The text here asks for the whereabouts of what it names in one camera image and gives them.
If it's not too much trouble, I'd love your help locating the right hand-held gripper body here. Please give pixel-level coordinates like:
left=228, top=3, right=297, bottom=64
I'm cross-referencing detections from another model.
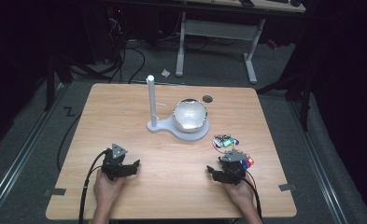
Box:
left=218, top=148, right=251, bottom=187

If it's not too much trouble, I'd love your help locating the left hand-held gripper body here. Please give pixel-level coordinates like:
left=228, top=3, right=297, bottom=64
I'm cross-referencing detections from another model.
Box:
left=101, top=143, right=133, bottom=182

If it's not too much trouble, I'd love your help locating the person's right hand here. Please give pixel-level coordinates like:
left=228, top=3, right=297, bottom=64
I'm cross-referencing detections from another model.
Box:
left=221, top=178, right=256, bottom=213

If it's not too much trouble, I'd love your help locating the person's left hand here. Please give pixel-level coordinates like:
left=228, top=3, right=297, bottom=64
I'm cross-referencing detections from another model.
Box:
left=92, top=169, right=127, bottom=213

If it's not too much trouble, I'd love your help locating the red and blue small toy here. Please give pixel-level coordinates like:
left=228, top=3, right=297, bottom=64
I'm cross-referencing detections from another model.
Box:
left=238, top=153, right=256, bottom=171

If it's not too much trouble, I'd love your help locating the small green circuit board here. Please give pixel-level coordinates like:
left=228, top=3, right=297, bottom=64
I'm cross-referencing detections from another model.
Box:
left=212, top=133, right=240, bottom=154

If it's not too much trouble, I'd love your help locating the grey tape strip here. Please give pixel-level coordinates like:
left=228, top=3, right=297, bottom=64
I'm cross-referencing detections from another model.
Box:
left=278, top=183, right=298, bottom=192
left=43, top=187, right=67, bottom=198

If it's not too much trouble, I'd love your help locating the silver metal bowl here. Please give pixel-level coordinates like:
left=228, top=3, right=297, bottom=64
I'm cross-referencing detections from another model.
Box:
left=172, top=98, right=210, bottom=134

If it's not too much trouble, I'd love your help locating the white stand with pole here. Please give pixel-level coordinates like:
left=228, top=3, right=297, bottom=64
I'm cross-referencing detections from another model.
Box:
left=146, top=74, right=210, bottom=142

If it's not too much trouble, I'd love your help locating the white-legged desk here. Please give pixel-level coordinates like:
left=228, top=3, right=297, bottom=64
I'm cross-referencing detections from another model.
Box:
left=175, top=0, right=307, bottom=86

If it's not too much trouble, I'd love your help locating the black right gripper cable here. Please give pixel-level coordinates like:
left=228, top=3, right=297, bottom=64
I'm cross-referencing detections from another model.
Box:
left=233, top=167, right=263, bottom=220

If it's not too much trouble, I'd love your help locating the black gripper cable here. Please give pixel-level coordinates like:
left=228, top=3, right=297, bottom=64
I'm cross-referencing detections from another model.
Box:
left=233, top=167, right=263, bottom=220
left=78, top=149, right=110, bottom=224

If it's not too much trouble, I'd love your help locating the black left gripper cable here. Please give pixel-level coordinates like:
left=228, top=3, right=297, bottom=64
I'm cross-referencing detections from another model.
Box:
left=78, top=149, right=110, bottom=224

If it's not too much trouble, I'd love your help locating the black floor cable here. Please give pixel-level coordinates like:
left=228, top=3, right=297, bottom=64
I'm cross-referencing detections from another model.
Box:
left=56, top=113, right=83, bottom=173

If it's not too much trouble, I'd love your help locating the black floor cables bundle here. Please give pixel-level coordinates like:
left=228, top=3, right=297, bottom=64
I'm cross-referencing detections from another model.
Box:
left=103, top=12, right=147, bottom=85

